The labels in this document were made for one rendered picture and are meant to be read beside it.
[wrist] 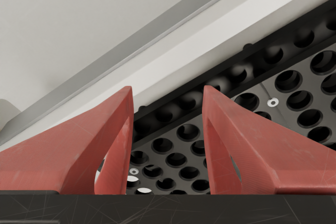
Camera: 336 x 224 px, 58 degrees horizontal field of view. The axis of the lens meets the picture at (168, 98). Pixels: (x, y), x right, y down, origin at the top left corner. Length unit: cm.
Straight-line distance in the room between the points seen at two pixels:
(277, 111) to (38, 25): 23
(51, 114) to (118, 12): 12
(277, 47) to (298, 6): 4
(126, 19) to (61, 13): 6
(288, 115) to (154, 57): 8
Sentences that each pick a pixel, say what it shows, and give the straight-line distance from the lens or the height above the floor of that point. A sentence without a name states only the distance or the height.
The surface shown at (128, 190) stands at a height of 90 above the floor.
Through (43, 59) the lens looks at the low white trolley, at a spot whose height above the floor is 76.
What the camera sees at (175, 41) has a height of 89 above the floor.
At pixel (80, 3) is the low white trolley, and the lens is 29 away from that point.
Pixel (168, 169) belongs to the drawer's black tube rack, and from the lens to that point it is 19.
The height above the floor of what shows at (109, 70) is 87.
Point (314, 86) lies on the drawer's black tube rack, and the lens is 17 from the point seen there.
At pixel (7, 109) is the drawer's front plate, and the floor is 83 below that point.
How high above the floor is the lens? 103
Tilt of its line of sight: 55 degrees down
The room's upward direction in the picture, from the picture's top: 178 degrees counter-clockwise
